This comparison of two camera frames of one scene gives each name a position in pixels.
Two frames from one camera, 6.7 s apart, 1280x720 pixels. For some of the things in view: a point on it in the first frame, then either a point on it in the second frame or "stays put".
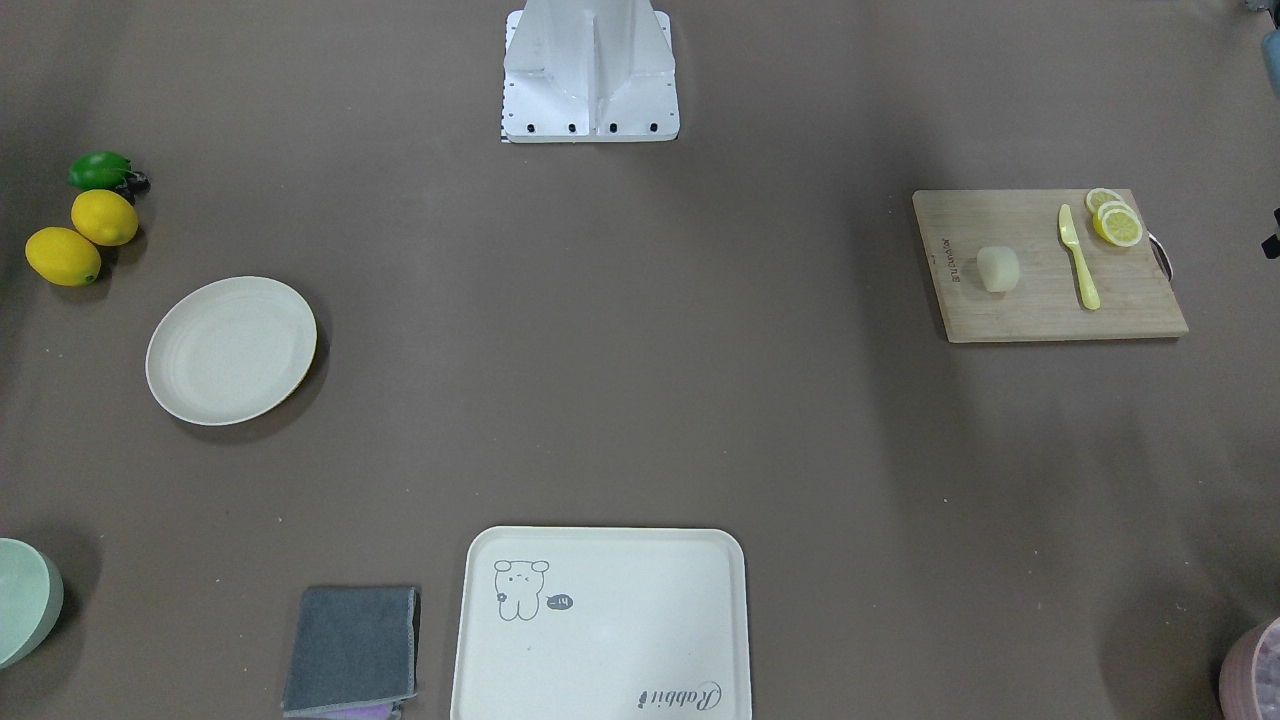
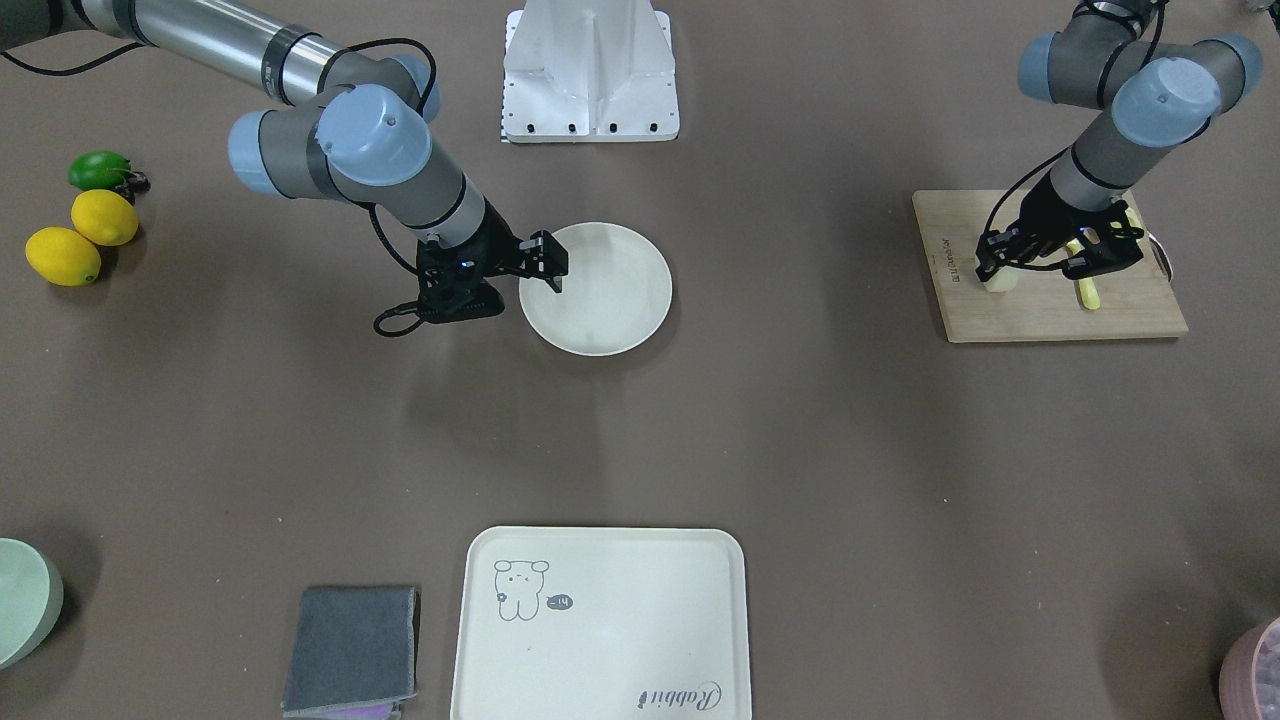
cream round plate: x=226 y=349 to x=617 y=292
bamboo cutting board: x=1048 y=302 stays put
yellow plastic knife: x=1069 y=237 stays put
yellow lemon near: x=63 y=256 stays put
